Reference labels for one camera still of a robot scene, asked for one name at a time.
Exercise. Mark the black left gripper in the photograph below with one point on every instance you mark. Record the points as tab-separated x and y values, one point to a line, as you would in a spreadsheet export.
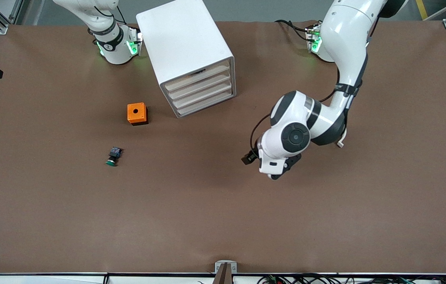
249	157

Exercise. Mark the beige cabinet drawer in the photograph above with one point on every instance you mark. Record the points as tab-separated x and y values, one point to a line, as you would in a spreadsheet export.
203	93
215	71
203	101
203	84

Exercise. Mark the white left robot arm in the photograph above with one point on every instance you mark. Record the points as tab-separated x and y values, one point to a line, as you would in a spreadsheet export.
345	39

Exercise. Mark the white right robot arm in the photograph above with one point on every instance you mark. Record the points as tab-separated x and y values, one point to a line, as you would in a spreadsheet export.
112	47

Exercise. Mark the orange button box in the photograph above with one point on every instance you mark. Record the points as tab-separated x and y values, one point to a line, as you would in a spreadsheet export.
136	112

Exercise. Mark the white drawer cabinet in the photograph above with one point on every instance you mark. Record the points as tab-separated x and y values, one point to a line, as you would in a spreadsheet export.
183	39

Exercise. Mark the green push button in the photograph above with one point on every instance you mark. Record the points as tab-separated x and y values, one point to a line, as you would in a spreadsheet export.
113	156

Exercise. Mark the brown table cover mat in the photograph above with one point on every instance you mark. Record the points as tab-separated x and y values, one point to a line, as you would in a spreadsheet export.
223	217

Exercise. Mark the white curved plastic clamp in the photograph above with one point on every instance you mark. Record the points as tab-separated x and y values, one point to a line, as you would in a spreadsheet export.
343	138

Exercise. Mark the grey metal bracket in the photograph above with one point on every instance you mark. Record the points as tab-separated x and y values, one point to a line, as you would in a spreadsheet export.
219	266

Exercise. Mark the brown post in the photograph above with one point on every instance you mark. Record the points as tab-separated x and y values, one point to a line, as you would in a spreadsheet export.
223	276

